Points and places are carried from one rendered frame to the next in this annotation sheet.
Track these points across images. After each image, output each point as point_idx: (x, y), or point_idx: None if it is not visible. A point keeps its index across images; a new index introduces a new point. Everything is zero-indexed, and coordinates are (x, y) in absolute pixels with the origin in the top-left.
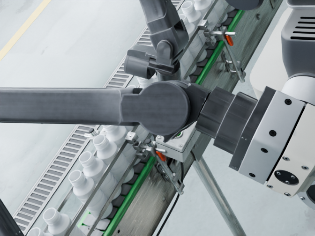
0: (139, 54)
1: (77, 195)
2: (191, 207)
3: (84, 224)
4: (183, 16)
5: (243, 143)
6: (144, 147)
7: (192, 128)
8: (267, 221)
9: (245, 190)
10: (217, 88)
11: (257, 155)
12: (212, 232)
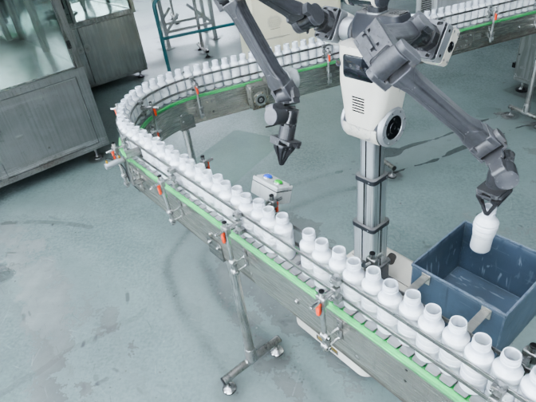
0: (278, 105)
1: (289, 230)
2: (163, 398)
3: (289, 268)
4: (181, 155)
5: (443, 30)
6: (267, 205)
7: (279, 179)
8: (223, 349)
9: (184, 353)
10: None
11: (446, 37)
12: (200, 391)
